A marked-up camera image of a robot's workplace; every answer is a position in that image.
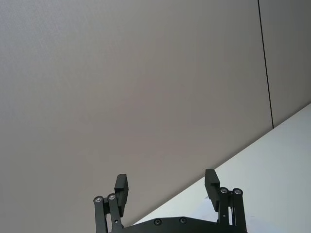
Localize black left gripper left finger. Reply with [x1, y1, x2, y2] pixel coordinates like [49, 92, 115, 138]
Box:
[93, 173, 129, 233]

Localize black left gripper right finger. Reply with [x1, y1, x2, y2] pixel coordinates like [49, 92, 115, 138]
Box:
[205, 169, 248, 233]

